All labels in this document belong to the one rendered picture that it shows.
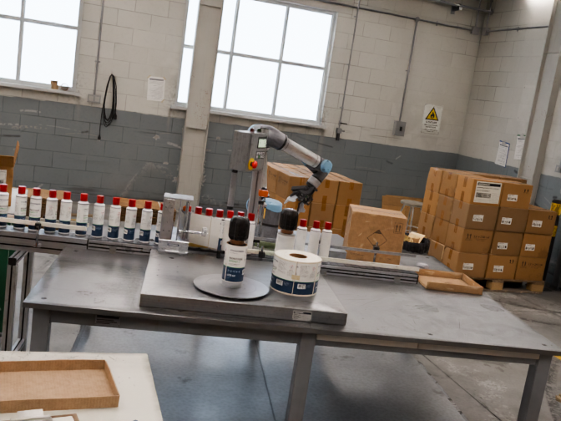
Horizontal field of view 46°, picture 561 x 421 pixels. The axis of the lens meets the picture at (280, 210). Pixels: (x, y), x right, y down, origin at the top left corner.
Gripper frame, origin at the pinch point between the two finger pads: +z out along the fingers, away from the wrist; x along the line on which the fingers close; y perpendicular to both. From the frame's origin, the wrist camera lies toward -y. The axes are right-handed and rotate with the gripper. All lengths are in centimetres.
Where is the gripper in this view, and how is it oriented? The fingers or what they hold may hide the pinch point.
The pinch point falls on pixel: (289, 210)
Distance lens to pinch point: 401.4
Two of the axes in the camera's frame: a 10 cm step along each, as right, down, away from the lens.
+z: -6.1, 7.8, -0.9
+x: 5.3, 4.9, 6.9
